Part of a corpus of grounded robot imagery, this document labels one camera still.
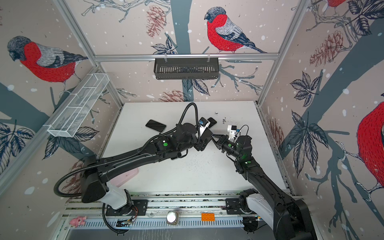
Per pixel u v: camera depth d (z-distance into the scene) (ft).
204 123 2.01
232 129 2.44
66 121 2.34
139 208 2.39
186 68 3.49
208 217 2.29
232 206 2.40
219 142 2.25
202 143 2.05
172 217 2.05
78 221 2.24
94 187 1.30
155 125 3.52
